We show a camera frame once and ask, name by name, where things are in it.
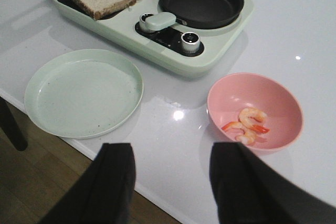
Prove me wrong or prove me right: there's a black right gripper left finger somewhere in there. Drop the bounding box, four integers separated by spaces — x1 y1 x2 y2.
40 143 136 223

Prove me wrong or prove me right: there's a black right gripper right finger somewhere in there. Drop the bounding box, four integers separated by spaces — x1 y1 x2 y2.
209 142 335 223

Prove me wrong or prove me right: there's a shrimp with red tail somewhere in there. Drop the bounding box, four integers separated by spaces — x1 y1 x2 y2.
221 121 269 145

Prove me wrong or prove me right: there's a pink bowl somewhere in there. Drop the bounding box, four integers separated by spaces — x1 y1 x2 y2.
207 73 303 152

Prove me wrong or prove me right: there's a mint green breakfast maker base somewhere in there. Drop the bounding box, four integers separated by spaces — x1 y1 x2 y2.
54 0 254 78

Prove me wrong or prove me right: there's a mint green plate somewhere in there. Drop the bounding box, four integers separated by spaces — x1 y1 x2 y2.
24 49 143 139

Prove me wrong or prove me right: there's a right silver control knob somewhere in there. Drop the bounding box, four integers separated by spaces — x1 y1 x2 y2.
181 32 201 54

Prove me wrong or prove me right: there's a silver control knob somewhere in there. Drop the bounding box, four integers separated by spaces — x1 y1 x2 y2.
181 32 201 54
139 13 155 34

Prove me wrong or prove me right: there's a left silver control knob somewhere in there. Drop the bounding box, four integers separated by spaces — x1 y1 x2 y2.
139 13 155 34

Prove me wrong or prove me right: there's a black round frying pan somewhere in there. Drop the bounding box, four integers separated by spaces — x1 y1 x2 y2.
145 0 244 31

